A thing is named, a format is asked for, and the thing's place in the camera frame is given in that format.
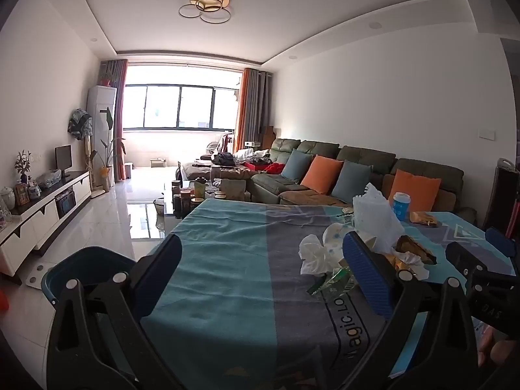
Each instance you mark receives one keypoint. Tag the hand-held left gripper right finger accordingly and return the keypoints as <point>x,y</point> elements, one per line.
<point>367,276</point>

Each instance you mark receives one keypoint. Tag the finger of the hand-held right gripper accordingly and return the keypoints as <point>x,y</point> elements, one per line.
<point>467,258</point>
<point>501,240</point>

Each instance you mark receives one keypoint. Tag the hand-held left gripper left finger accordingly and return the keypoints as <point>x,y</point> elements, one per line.
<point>160,276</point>

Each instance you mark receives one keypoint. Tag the green plastic wrapper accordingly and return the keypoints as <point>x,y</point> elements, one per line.
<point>330,284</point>

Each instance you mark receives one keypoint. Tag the white paper cup blue dots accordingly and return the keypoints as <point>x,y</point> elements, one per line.
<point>335,236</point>

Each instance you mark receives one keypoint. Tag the brown snack wrapper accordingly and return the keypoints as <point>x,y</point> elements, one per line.
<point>414,248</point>

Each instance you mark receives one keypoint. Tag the white tissue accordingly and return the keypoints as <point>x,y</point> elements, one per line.
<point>412,269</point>
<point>315,254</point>

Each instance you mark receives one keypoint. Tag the dark blue plastic bin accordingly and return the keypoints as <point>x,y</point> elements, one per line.
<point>93,262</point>

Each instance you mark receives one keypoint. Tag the person's right hand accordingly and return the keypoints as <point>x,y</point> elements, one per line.
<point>499,353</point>

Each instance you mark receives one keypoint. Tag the teal grey tablecloth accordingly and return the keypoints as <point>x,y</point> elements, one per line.
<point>227,252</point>

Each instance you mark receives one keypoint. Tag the blue cup white lid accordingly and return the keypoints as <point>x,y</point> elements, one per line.
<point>400,207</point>

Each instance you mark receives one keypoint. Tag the group of jars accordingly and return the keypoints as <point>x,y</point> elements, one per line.
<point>177,201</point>

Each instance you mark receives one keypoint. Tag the orange pillow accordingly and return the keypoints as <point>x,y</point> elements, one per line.
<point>416,189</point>
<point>321,174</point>

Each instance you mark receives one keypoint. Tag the dark coffee table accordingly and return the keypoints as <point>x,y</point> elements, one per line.
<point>168,190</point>

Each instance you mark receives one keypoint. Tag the blue pillow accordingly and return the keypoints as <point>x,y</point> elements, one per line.
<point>351,180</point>
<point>296,165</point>

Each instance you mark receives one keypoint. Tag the green canister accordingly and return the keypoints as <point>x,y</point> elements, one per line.
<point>200,187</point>

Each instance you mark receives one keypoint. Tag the brown sofa seat pad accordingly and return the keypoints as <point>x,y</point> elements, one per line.
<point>308,198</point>

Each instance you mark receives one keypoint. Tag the small grey waste can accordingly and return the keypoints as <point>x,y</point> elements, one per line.
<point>128,170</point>

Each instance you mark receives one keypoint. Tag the kraft paper bag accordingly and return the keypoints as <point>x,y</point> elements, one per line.
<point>233,189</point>

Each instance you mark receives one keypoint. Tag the small wooden stool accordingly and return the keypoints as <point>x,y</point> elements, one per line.
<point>158,162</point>

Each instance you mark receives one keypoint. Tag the tall leafy plant gold vase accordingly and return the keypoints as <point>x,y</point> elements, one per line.
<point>106,170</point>

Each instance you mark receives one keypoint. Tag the green sofa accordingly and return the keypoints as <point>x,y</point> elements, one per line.
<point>365,156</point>

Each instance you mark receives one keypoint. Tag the white flat floor plate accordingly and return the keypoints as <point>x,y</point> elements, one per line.
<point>38,275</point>

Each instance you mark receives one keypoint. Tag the black bag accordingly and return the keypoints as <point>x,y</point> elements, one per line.
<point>223,159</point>

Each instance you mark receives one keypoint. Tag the white TV cabinet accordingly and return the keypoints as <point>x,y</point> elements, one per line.
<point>40,215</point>

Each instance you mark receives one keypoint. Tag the red cloth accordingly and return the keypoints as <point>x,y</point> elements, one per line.
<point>276,167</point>

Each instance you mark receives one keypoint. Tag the plastic-wrapped bundle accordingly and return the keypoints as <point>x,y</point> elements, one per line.
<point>48,179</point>

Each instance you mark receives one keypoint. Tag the white clothes pile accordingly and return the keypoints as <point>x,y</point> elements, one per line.
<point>250,155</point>

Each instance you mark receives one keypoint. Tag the blue white porcelain jar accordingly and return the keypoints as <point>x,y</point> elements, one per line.
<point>34,191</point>

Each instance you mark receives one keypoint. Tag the small black monitor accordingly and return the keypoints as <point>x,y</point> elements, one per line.
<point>63,157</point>

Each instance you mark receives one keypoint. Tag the white standing air conditioner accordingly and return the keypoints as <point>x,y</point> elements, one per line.
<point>99,130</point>

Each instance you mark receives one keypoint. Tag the grey orange curtain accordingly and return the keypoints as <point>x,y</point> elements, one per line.
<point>250,105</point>
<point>120,122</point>

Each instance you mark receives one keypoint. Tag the white projector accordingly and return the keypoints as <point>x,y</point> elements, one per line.
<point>252,143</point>

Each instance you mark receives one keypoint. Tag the glass ship ornament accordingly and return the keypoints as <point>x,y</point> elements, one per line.
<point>4,216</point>

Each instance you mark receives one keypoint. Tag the large window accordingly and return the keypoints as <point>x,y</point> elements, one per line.
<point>178,107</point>

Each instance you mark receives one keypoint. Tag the white ceramic jar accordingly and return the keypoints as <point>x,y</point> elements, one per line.
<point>7,198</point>

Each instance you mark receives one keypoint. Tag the stepped wooden shelf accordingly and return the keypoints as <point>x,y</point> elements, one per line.
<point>268,136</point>

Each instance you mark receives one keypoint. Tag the cloth-covered standing fan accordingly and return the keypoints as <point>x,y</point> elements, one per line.
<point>80,124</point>

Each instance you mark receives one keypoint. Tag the artificial flower vase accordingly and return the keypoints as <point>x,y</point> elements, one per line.
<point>22,164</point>

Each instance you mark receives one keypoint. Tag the small potted plant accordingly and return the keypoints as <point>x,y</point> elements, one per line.
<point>107,78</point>

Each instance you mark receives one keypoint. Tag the white wall switch plate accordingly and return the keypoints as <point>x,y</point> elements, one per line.
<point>486,133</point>

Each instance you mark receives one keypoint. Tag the picture frame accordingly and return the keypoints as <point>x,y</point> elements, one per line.
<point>21,193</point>

